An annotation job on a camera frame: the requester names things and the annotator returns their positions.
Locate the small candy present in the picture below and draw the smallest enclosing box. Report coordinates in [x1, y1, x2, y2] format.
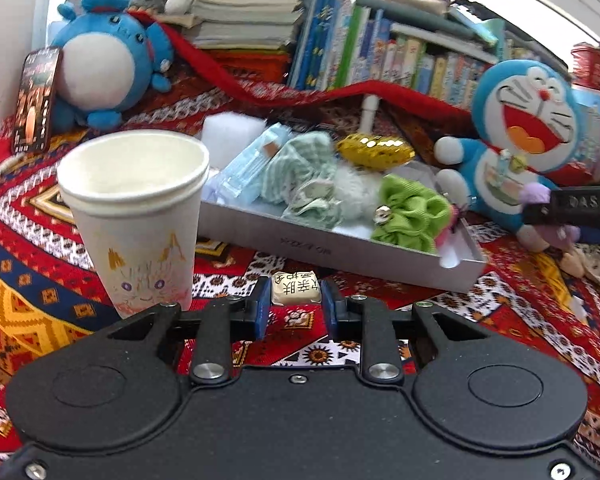
[271, 271, 322, 307]

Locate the blue face mask pack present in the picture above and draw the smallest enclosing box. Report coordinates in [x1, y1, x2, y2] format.
[210, 122, 292, 206]

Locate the green gingham scrunchie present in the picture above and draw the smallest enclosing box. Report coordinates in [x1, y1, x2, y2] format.
[260, 131, 342, 230]

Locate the white fluffy plush toy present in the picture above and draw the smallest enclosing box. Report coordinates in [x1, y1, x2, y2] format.
[332, 162, 382, 223]

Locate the lime green scrunchie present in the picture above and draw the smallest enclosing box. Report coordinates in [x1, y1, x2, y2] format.
[370, 174, 451, 254]

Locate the white foam block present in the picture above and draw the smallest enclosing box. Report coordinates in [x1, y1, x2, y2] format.
[200, 112, 266, 170]

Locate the gold sequin heart cushion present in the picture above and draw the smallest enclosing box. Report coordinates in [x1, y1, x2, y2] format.
[336, 133, 416, 171]

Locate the purple small plush toy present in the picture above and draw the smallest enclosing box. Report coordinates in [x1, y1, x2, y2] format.
[519, 182, 580, 252]

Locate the brown haired doll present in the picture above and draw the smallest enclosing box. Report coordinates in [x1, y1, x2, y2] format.
[559, 244, 600, 285]

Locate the white shallow cardboard box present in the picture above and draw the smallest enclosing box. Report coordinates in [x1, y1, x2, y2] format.
[198, 179, 486, 292]

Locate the Doraemon plush toy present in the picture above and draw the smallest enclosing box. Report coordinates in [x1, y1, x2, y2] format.
[434, 60, 583, 252]

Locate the pink scrunchie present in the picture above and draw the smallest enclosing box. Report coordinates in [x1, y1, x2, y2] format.
[434, 204, 468, 249]

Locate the red plastic basket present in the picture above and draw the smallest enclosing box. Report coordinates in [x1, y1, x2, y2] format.
[571, 44, 600, 90]

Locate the white paper cup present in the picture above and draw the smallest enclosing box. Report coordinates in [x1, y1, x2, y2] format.
[57, 130, 210, 318]

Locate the white pvc pipe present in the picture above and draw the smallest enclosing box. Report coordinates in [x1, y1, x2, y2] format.
[358, 94, 379, 134]

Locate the patterned red tablecloth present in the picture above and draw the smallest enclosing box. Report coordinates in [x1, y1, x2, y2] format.
[0, 8, 600, 470]

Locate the red plastic crate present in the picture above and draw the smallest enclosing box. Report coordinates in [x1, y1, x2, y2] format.
[206, 49, 290, 84]

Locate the row of upright books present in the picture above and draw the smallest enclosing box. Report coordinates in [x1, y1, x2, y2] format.
[287, 0, 600, 181]

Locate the blue round plush toy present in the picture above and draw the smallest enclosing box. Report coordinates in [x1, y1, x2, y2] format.
[50, 0, 174, 133]

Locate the stack of lying books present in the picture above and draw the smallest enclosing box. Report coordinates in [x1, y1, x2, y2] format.
[144, 0, 306, 50]

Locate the smartphone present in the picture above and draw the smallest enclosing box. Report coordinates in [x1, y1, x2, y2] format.
[10, 47, 61, 155]

